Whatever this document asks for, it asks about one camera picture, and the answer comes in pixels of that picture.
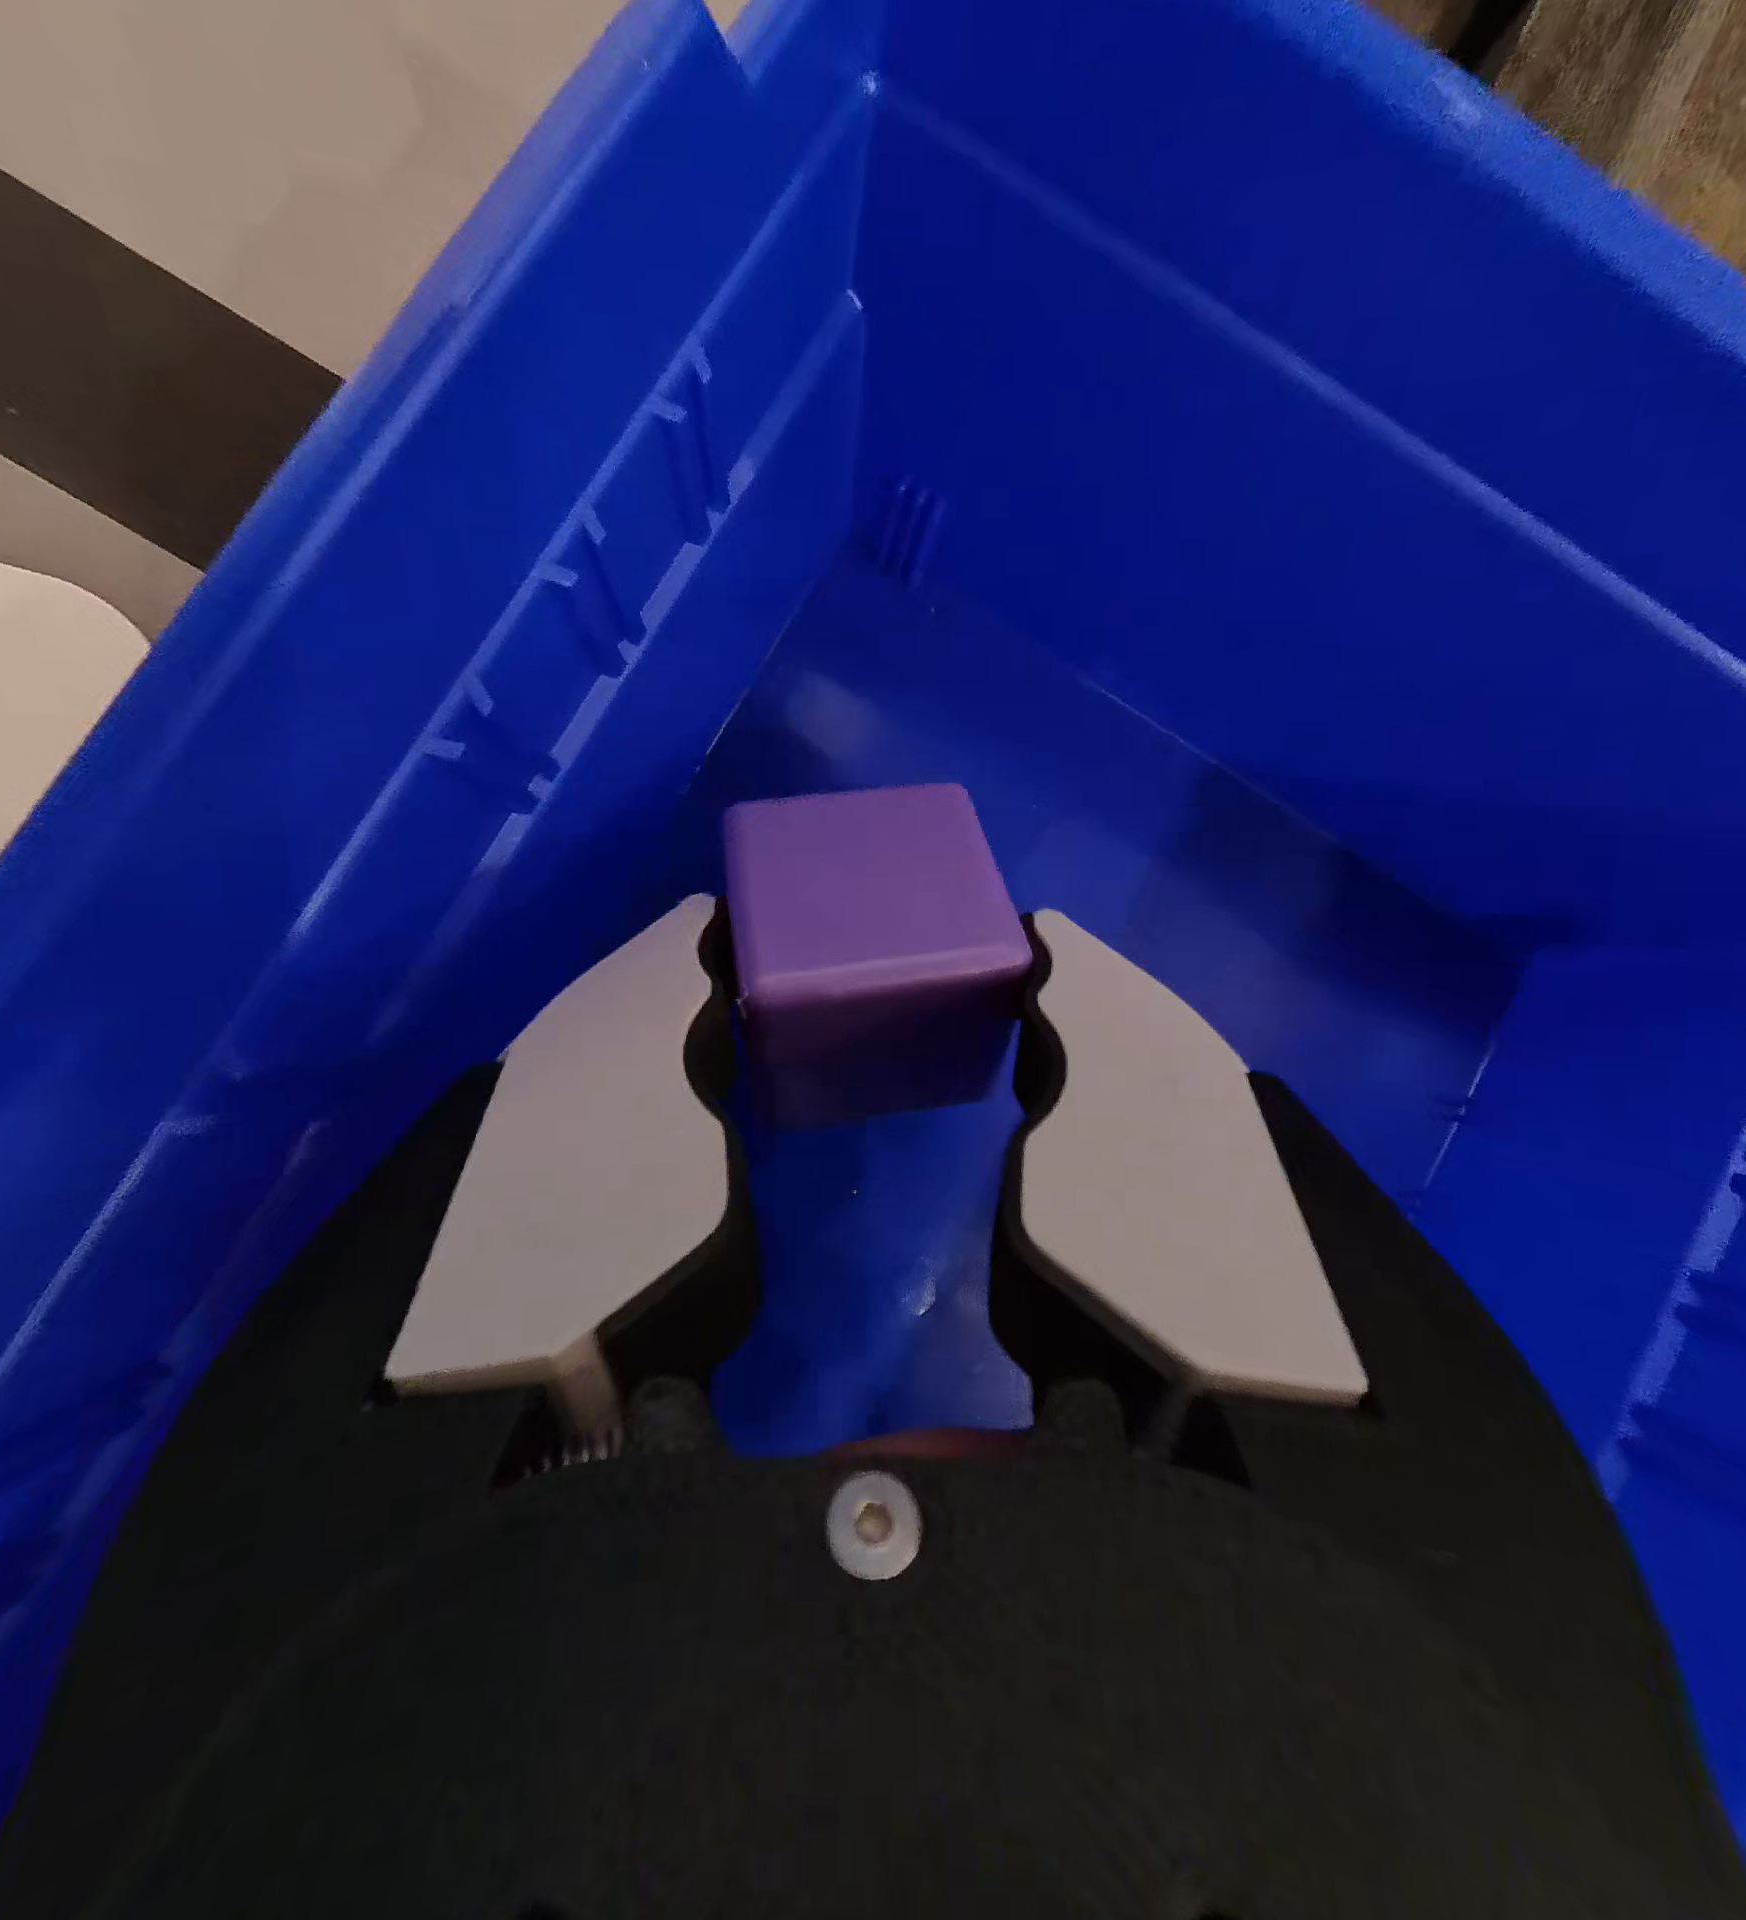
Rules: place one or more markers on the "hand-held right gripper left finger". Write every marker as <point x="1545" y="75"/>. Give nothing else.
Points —
<point x="557" y="1201"/>

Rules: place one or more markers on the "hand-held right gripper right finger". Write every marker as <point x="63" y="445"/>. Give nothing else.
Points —
<point x="1186" y="1201"/>

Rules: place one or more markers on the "purple cube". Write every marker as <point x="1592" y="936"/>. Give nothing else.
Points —
<point x="873" y="928"/>

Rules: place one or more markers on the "blue plastic bin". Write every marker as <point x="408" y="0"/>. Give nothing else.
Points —
<point x="1264" y="524"/>

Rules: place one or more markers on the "white stand with wooden board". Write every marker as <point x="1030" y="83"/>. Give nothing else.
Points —
<point x="3" y="720"/>

